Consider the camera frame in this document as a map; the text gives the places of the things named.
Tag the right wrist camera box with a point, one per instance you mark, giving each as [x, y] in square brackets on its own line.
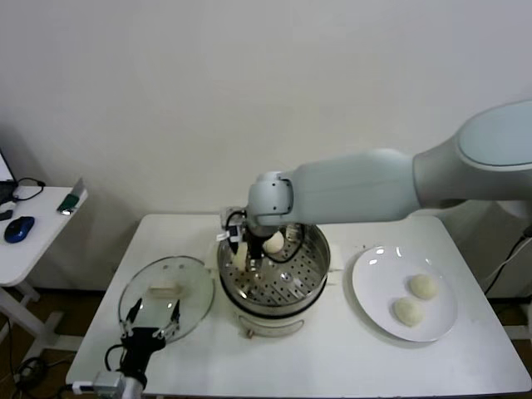
[230, 224]

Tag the small white adapter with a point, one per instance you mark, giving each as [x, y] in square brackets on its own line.
[9, 205]

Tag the laptop computer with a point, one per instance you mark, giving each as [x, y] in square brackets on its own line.
[4, 166]

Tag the green flat device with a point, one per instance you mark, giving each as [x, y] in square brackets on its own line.
[70, 201]

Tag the black wall plug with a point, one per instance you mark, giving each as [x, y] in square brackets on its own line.
[527, 232]

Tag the white round plate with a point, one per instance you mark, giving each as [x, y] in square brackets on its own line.
[374, 274]

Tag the white steamed baozi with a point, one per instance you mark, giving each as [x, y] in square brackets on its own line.
[407, 311]
[423, 287]
[275, 244]
[239, 259]

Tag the white side table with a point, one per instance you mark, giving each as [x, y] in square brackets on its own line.
[41, 249]

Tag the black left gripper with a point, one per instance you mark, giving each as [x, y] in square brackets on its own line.
[139, 347]

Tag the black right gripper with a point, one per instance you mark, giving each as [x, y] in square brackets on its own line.
[255, 243]

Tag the stainless steel steamer basket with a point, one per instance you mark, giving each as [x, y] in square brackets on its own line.
[316, 253]

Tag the small black object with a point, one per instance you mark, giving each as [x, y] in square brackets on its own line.
[5, 216]

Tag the blue computer mouse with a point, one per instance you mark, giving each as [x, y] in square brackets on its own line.
[19, 230]

